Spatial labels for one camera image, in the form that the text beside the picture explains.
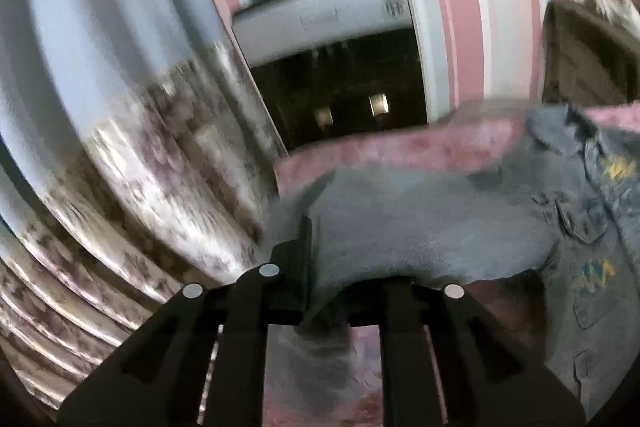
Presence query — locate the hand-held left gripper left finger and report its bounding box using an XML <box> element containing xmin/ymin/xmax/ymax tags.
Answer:
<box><xmin>57</xmin><ymin>216</ymin><xmax>314</xmax><ymax>427</ymax></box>

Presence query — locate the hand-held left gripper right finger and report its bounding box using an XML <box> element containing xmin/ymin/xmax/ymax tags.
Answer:
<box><xmin>379</xmin><ymin>278</ymin><xmax>587</xmax><ymax>427</ymax></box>

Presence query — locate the grey-blue printed denim jacket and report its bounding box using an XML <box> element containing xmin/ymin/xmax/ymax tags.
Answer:
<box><xmin>267</xmin><ymin>104</ymin><xmax>640</xmax><ymax>413</ymax></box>

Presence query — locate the pink floral bed sheet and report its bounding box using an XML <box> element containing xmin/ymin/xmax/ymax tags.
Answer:
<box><xmin>260</xmin><ymin>99</ymin><xmax>640</xmax><ymax>427</ymax></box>

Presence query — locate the floral curtain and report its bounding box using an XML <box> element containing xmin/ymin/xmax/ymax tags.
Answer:
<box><xmin>0</xmin><ymin>0</ymin><xmax>291</xmax><ymax>423</ymax></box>

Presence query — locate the silver and black water dispenser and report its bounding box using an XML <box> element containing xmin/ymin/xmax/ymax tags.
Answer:
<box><xmin>230</xmin><ymin>0</ymin><xmax>431</xmax><ymax>152</ymax></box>

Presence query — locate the white cloth bag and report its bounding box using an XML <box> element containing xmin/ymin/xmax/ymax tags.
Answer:
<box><xmin>585</xmin><ymin>0</ymin><xmax>632</xmax><ymax>24</ymax></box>

